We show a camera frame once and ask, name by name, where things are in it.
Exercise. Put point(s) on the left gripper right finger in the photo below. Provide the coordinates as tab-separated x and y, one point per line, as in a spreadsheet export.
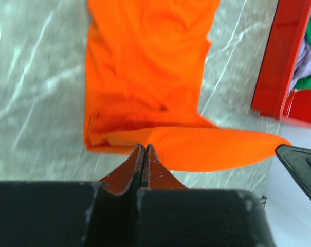
155	175

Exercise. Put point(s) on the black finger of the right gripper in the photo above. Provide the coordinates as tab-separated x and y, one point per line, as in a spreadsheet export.
297	162

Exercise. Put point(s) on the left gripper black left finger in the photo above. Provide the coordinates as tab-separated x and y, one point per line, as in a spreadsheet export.
120	179

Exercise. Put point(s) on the orange t-shirt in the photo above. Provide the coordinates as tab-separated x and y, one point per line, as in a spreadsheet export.
144	69

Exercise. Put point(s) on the red plastic bin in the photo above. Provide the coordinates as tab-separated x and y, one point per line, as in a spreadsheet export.
272	96

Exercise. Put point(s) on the lilac t-shirt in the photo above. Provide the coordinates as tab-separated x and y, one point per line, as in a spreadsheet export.
303	66

